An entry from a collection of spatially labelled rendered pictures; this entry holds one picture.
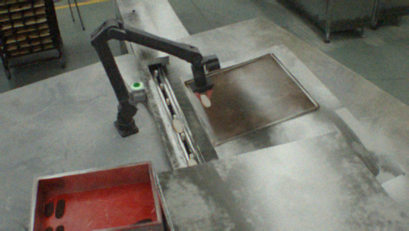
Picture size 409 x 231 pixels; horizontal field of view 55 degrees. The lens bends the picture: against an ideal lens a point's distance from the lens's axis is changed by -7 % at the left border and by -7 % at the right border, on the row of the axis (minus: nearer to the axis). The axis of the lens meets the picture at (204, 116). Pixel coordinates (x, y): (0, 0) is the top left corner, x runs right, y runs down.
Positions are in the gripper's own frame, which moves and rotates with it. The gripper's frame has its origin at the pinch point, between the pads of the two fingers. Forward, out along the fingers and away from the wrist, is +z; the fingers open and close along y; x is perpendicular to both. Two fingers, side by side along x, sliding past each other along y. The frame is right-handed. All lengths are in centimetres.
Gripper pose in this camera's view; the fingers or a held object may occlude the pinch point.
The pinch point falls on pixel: (204, 99)
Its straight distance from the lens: 196.4
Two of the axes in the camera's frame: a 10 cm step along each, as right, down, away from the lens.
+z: 1.8, 7.5, 6.4
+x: 3.1, 5.7, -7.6
